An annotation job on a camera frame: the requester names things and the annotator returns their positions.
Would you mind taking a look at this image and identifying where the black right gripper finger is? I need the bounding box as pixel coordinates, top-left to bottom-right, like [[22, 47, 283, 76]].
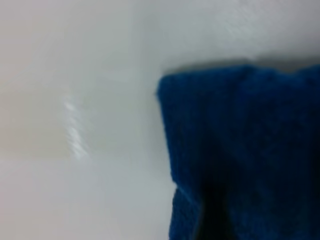
[[194, 178, 237, 240]]

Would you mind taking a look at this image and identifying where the blue cloth with black trim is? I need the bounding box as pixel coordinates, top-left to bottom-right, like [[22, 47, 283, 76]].
[[155, 63, 320, 240]]

